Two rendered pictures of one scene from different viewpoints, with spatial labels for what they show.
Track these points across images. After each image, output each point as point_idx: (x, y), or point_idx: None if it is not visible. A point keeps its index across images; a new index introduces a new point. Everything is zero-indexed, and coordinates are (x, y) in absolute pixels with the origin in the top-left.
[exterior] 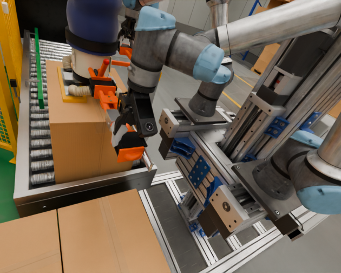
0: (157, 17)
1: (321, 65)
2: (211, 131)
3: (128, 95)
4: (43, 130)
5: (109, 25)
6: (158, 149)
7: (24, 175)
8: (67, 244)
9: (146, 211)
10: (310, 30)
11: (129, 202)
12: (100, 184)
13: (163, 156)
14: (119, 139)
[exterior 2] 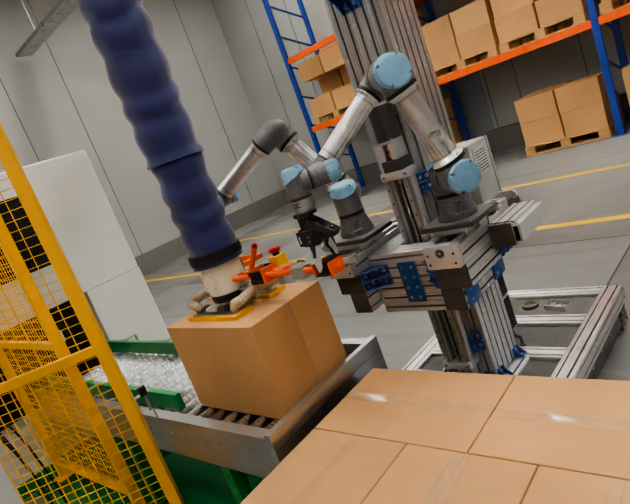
0: (294, 169)
1: (402, 119)
2: (388, 243)
3: (303, 229)
4: (213, 415)
5: (227, 226)
6: (357, 311)
7: (253, 429)
8: (355, 429)
9: None
10: (364, 117)
11: (378, 378)
12: (333, 387)
13: (368, 310)
14: (321, 260)
